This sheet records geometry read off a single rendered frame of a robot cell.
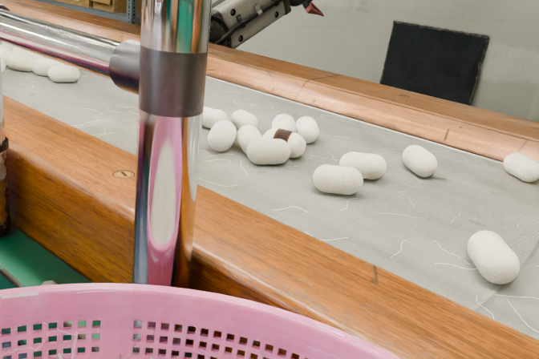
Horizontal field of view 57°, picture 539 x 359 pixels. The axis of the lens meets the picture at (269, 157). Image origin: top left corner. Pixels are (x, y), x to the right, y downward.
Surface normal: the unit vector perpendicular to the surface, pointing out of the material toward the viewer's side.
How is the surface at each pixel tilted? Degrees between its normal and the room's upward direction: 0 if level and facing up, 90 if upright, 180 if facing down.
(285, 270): 0
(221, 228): 0
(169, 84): 90
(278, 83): 45
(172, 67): 90
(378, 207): 0
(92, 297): 75
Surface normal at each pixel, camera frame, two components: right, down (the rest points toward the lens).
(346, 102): -0.34, -0.51
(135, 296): 0.08, 0.09
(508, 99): -0.56, 0.22
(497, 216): 0.12, -0.93
